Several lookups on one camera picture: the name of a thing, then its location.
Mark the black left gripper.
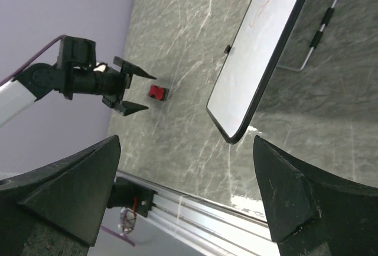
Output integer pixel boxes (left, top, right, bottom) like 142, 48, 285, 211
70, 56, 157, 116

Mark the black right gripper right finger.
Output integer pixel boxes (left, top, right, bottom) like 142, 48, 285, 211
253, 136, 377, 255

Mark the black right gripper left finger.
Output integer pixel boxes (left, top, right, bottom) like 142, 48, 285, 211
1, 135, 120, 255

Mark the red whiteboard eraser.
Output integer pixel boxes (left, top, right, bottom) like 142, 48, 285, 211
148, 85, 170, 101

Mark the white whiteboard black frame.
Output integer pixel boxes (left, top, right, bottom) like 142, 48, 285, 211
206, 0, 305, 144

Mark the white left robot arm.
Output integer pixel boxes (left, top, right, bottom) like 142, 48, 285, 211
1, 35, 154, 125

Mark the metal whiteboard stand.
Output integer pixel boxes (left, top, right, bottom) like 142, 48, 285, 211
276, 0, 338, 72

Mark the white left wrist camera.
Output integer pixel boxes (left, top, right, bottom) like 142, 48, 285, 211
93, 63, 107, 72

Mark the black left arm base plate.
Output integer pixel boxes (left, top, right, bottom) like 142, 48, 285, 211
107, 177, 156, 218

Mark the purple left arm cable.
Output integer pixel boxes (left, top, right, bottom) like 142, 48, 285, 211
0, 37, 64, 87

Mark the aluminium mounting rail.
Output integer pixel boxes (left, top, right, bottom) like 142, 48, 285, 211
118, 171, 279, 255

